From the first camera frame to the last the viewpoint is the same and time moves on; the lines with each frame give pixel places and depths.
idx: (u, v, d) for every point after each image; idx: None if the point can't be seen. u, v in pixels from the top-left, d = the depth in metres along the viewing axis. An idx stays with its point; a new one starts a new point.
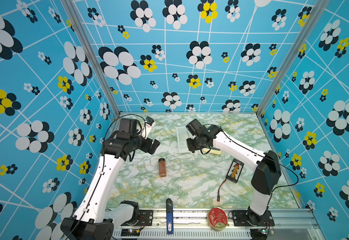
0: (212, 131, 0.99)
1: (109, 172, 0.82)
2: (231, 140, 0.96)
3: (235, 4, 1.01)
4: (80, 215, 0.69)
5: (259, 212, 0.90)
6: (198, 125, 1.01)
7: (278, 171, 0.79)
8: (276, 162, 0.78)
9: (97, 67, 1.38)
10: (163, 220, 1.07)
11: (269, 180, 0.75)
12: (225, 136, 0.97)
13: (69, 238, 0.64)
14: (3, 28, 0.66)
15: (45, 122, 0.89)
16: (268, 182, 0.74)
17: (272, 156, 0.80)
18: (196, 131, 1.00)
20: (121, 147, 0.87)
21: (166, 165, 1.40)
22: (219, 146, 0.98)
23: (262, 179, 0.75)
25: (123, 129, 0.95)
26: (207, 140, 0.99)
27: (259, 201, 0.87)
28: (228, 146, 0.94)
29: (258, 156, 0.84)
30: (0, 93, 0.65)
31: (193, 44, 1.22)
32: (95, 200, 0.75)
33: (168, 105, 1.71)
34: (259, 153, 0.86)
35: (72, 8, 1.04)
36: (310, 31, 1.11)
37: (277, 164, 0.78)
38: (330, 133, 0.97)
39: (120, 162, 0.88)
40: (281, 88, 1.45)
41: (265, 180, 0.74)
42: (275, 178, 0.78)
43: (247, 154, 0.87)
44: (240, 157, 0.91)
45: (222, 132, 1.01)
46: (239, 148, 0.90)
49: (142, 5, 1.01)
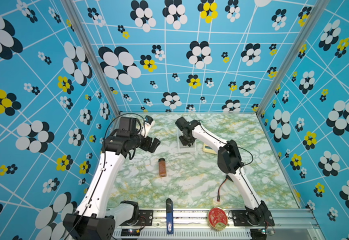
0: (192, 124, 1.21)
1: (110, 168, 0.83)
2: (205, 131, 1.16)
3: (235, 4, 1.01)
4: (83, 210, 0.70)
5: (250, 205, 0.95)
6: (182, 121, 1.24)
7: (237, 155, 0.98)
8: (235, 147, 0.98)
9: (97, 67, 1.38)
10: (163, 220, 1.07)
11: (229, 161, 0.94)
12: (201, 128, 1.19)
13: (71, 234, 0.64)
14: (3, 28, 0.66)
15: (46, 121, 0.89)
16: (227, 163, 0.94)
17: (232, 144, 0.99)
18: (181, 125, 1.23)
20: (121, 144, 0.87)
21: (166, 165, 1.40)
22: (197, 136, 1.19)
23: (223, 161, 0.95)
25: (123, 127, 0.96)
26: (188, 131, 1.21)
27: (242, 191, 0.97)
28: (202, 135, 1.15)
29: (221, 142, 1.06)
30: (0, 93, 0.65)
31: (193, 44, 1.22)
32: (97, 195, 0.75)
33: (168, 105, 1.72)
34: (223, 141, 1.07)
35: (72, 8, 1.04)
36: (310, 31, 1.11)
37: (235, 150, 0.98)
38: (330, 133, 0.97)
39: (120, 159, 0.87)
40: (280, 88, 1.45)
41: (224, 161, 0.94)
42: (235, 160, 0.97)
43: (214, 141, 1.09)
44: (210, 145, 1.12)
45: (200, 125, 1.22)
46: (208, 136, 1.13)
49: (142, 5, 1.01)
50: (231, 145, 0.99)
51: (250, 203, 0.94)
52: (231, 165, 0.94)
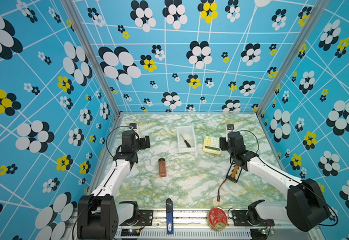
0: (248, 156, 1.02)
1: (121, 168, 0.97)
2: (266, 164, 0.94)
3: (235, 4, 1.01)
4: (98, 192, 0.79)
5: (262, 216, 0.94)
6: (239, 143, 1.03)
7: (321, 206, 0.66)
8: (318, 194, 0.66)
9: (97, 67, 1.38)
10: (163, 220, 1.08)
11: (309, 212, 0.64)
12: (260, 161, 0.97)
13: (80, 217, 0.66)
14: (3, 28, 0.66)
15: (45, 122, 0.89)
16: (303, 211, 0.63)
17: (313, 186, 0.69)
18: (235, 148, 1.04)
20: (129, 157, 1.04)
21: (166, 165, 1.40)
22: (253, 170, 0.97)
23: (297, 208, 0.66)
25: (126, 143, 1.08)
26: (242, 163, 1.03)
27: (272, 211, 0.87)
28: (262, 170, 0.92)
29: (293, 181, 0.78)
30: (0, 93, 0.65)
31: (193, 44, 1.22)
32: (110, 183, 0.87)
33: (168, 105, 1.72)
34: (295, 179, 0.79)
35: (72, 8, 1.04)
36: (310, 31, 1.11)
37: (319, 197, 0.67)
38: (330, 133, 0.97)
39: (128, 166, 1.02)
40: (281, 88, 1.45)
41: (299, 209, 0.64)
42: (317, 213, 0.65)
43: (280, 177, 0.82)
44: (275, 184, 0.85)
45: (258, 157, 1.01)
46: (273, 172, 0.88)
49: (142, 5, 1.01)
50: (312, 187, 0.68)
51: (263, 215, 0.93)
52: (309, 216, 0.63)
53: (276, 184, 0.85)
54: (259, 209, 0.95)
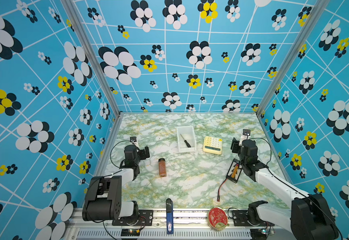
0: (258, 166, 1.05)
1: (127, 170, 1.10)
2: (274, 176, 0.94)
3: (235, 4, 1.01)
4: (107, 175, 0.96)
5: (261, 217, 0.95)
6: (252, 152, 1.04)
7: (329, 223, 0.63)
8: (324, 210, 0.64)
9: (97, 67, 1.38)
10: (163, 220, 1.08)
11: (313, 227, 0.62)
12: (268, 172, 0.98)
13: (91, 192, 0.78)
14: (3, 28, 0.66)
15: (46, 122, 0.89)
16: (306, 223, 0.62)
17: (319, 201, 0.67)
18: (247, 156, 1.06)
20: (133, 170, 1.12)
21: (166, 165, 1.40)
22: (261, 180, 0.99)
23: (300, 220, 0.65)
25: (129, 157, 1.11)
26: (250, 173, 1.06)
27: (272, 213, 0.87)
28: (269, 180, 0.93)
29: (299, 193, 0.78)
30: (0, 93, 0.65)
31: (193, 44, 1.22)
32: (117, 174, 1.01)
33: (168, 105, 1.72)
34: (302, 192, 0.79)
35: (72, 8, 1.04)
36: (310, 31, 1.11)
37: (325, 213, 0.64)
38: (330, 133, 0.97)
39: (132, 175, 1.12)
40: (281, 88, 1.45)
41: (302, 221, 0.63)
42: (324, 230, 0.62)
43: (286, 189, 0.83)
44: (281, 196, 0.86)
45: (266, 168, 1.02)
46: (280, 183, 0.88)
49: (142, 5, 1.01)
50: (319, 202, 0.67)
51: (262, 216, 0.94)
52: (314, 231, 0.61)
53: (282, 196, 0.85)
54: (259, 210, 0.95)
